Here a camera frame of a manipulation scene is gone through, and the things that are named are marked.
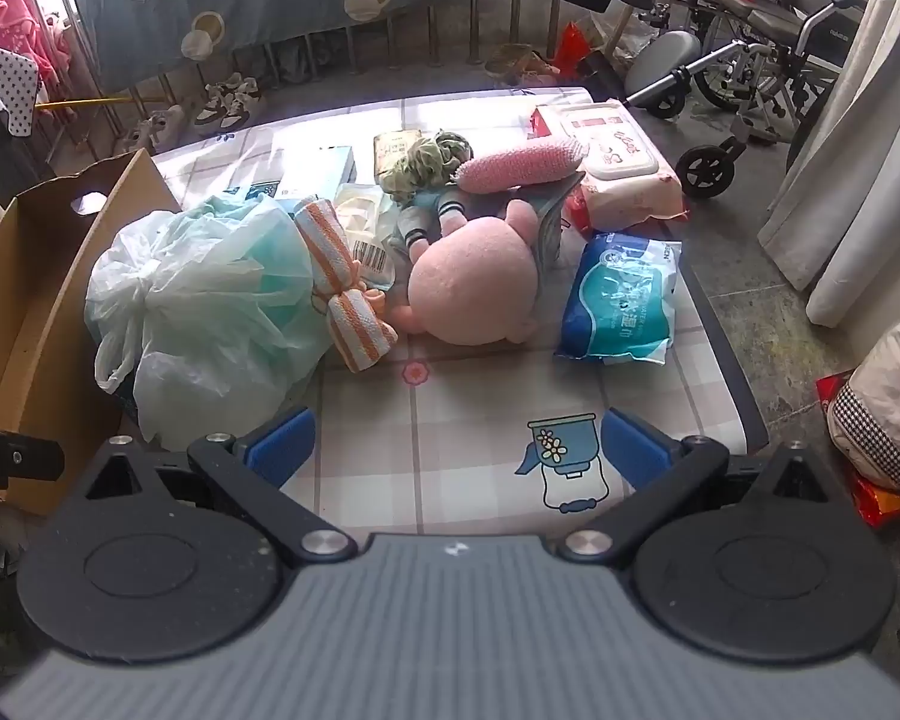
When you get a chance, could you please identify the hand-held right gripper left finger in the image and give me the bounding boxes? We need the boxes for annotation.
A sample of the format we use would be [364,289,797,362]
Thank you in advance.
[82,406,357,568]

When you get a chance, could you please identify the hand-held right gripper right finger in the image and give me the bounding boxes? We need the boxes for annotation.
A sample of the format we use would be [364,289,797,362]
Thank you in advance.
[561,405,831,565]

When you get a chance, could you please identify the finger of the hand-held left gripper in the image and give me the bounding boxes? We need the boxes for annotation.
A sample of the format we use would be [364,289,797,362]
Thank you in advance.
[0,425,66,482]

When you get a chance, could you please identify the pink round plush toy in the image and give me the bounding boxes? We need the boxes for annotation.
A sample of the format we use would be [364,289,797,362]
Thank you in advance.
[388,200,545,347]

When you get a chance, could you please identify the light blue bandage box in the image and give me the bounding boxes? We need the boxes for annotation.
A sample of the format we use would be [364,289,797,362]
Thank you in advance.
[225,144,358,202]

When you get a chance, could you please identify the orange striped towel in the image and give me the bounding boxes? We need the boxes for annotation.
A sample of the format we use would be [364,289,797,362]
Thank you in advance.
[294,195,400,374]

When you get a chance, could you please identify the blue wet wipes pack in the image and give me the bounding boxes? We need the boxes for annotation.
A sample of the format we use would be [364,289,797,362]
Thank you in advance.
[553,232,682,367]

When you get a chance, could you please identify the checked printed tablecloth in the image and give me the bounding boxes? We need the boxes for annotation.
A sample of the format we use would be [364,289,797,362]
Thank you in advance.
[150,86,770,541]

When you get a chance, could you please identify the translucent white plastic bag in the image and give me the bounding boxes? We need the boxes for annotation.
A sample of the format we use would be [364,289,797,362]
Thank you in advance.
[84,191,338,451]

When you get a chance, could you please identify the brown cardboard box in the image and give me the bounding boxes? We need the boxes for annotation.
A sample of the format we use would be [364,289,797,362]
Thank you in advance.
[0,148,185,518]

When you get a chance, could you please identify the red snack packet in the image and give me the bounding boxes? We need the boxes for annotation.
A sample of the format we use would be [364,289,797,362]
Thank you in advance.
[815,371,900,533]

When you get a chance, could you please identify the pink wet wipes pack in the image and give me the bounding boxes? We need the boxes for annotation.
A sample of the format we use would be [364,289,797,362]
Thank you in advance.
[566,127,687,235]

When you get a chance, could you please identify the doll with green hair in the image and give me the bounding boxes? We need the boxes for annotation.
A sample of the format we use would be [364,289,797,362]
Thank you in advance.
[379,130,473,260]

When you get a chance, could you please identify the red white carton box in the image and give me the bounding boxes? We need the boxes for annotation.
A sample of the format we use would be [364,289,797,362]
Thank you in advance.
[529,101,635,143]

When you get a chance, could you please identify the beige shoe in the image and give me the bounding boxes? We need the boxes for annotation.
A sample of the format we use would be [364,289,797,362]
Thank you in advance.
[115,118,158,156]
[148,105,190,145]

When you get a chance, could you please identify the yellow stick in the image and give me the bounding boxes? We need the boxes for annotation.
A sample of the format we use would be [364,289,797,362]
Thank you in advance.
[34,93,133,113]

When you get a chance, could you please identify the white curtain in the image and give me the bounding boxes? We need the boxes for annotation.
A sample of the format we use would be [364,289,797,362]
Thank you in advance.
[757,0,900,328]

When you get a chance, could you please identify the brown sandals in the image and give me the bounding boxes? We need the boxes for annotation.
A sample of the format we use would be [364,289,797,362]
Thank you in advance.
[484,43,563,88]

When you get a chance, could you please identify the small red bag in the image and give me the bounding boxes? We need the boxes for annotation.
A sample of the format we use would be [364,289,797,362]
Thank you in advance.
[553,21,595,77]

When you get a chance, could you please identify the metal railing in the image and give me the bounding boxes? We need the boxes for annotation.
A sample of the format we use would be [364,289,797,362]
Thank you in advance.
[37,0,571,158]

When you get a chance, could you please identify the wheelchair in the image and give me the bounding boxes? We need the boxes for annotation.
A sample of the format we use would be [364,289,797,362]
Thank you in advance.
[622,0,869,200]

